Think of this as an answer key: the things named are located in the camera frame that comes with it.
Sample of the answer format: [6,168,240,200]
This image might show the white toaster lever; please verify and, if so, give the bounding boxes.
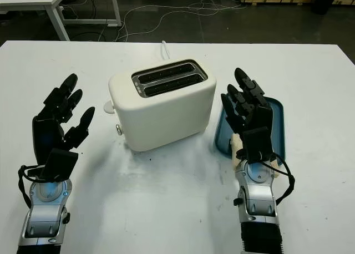
[102,100,116,113]

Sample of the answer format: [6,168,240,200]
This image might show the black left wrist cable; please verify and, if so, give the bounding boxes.
[17,162,47,209]

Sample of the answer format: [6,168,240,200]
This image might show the black floor cable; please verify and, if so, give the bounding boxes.
[69,0,108,41]

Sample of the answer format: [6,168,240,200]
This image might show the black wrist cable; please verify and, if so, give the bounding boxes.
[17,162,47,209]
[266,153,295,205]

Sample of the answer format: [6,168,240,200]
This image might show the white two-slot toaster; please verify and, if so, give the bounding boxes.
[108,59,217,153]

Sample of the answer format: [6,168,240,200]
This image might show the black waste bin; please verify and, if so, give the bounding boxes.
[315,0,341,16]

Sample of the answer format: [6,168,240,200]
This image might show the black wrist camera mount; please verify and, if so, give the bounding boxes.
[242,127,275,165]
[39,148,79,182]

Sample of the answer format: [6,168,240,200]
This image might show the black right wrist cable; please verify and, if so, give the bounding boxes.
[266,153,295,205]

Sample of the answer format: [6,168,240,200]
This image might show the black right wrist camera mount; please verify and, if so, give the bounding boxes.
[242,127,275,165]

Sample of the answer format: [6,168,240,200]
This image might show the blue plastic tray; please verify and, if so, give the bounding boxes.
[213,95,286,162]

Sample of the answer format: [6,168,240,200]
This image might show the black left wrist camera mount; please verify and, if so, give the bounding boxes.
[39,148,79,182]

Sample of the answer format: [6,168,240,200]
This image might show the white bread slice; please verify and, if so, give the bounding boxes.
[230,134,280,180]

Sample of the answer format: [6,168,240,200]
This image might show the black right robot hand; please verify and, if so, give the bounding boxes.
[221,67,275,140]

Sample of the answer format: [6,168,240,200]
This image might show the white toaster power cord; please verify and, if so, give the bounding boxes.
[160,40,171,60]

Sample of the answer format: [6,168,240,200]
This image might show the white floor cable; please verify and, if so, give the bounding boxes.
[116,0,242,41]

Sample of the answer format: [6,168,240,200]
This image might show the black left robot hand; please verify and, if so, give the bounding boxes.
[31,73,96,166]

